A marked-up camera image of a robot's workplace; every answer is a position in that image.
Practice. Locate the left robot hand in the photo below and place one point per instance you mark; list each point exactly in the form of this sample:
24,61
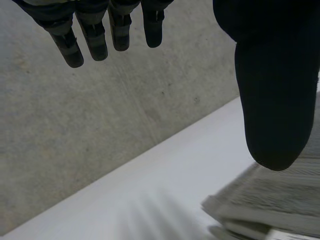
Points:
275,87

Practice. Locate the grey towel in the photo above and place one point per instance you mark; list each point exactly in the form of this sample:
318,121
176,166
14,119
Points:
270,197

